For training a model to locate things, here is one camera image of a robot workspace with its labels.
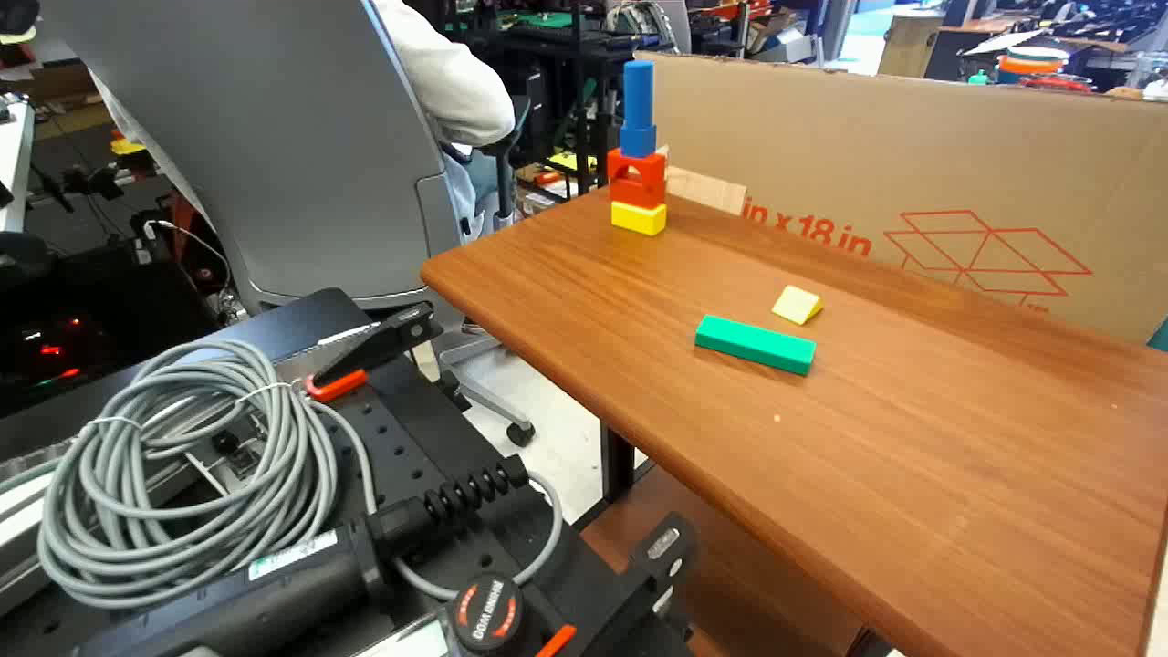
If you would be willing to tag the red arch block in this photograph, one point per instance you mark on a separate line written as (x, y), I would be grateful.
(635, 168)

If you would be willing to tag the blue cylinder block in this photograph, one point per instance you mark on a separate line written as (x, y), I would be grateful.
(635, 92)

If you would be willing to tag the yellow rectangular block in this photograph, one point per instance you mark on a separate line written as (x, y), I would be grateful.
(635, 219)

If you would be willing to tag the green rectangular block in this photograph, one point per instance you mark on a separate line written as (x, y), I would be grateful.
(752, 346)

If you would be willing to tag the black perforated mounting platform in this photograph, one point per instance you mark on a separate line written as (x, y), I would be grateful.
(414, 449)

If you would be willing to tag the yellow wedge block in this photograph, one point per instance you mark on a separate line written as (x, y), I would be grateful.
(796, 303)

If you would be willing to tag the black clamp with orange trigger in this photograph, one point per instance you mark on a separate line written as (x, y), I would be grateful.
(352, 351)

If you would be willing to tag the person in white top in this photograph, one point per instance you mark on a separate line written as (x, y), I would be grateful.
(450, 85)

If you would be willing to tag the wooden shelf under table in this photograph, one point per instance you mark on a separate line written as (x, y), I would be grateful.
(716, 585)

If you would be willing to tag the black knob with orange print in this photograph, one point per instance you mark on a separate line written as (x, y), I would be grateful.
(486, 616)

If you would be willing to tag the large grey office chair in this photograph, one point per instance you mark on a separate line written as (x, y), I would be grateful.
(268, 134)

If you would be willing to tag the large cardboard box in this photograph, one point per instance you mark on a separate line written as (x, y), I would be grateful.
(952, 158)

